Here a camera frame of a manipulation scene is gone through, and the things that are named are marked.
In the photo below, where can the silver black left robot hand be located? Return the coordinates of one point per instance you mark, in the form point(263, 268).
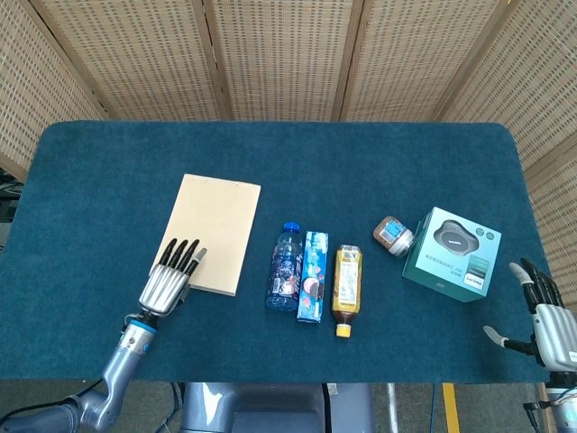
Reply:
point(164, 288)

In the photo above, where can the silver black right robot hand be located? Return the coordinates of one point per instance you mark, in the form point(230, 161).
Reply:
point(552, 325)

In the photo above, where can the tan spiral lined notebook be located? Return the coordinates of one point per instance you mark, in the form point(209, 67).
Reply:
point(216, 225)

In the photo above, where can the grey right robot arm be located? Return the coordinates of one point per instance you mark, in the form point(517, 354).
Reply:
point(563, 401)

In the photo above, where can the blue plastic water bottle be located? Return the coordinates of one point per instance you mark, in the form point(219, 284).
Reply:
point(284, 270)

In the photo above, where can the teal speaker box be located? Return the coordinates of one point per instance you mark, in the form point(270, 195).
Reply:
point(451, 257)

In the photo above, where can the blue Oreo cookie box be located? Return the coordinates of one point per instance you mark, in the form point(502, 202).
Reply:
point(312, 279)

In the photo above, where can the grey robot torso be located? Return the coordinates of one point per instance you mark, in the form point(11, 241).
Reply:
point(270, 408)

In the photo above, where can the yellow-capped tea bottle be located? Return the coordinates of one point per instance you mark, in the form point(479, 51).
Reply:
point(347, 284)

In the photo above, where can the clear jar of nuts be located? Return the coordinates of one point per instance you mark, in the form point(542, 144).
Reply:
point(390, 235)

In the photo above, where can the dark blue tablecloth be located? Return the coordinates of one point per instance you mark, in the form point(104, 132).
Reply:
point(315, 171)

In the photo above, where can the woven rattan folding screen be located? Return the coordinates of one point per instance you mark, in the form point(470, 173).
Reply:
point(288, 58)

